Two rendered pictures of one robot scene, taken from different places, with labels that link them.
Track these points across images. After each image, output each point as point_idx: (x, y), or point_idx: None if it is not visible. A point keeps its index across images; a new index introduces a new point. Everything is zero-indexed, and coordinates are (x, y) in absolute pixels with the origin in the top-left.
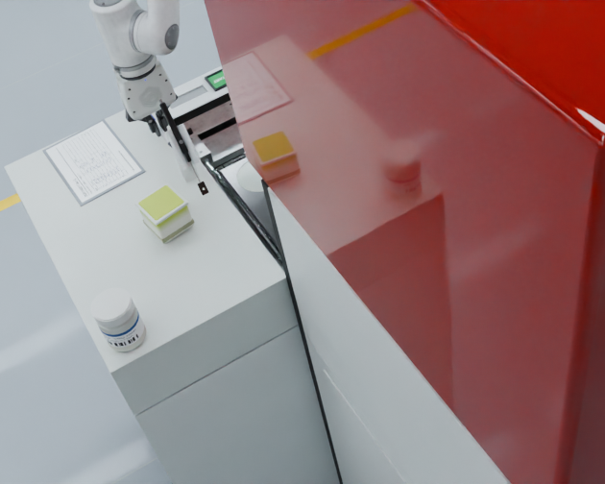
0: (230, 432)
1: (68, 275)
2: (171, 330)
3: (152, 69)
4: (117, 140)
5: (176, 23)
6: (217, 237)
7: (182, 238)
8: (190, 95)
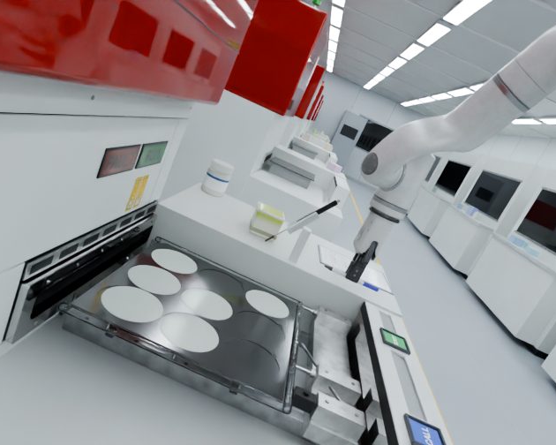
0: None
1: None
2: (193, 191)
3: (373, 210)
4: (364, 280)
5: (378, 158)
6: (227, 225)
7: (244, 226)
8: (388, 326)
